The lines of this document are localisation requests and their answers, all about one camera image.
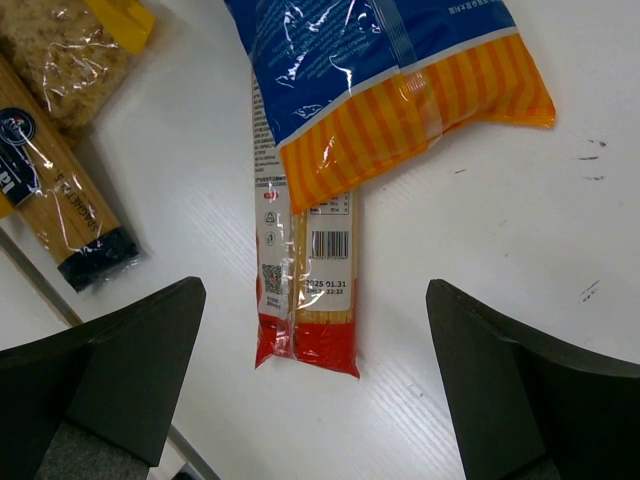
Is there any yellow fusilli pasta bag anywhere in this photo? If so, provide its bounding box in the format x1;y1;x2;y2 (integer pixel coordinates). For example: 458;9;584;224
0;0;157;219

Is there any blue and orange pasta bag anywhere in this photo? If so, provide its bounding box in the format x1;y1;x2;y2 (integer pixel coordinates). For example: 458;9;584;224
227;0;556;214

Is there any red spaghetti packet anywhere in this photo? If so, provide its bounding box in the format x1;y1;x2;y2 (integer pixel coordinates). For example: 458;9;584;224
252;85;360;377

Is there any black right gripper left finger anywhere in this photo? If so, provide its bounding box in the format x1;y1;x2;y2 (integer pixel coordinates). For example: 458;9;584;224
1;277;206;479

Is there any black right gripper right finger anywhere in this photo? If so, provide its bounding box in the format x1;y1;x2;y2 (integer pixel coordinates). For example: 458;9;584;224
426;279;639;479

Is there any spaghetti bag with navy ends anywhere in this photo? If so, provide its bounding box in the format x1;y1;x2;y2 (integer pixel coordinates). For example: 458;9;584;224
1;59;138;292

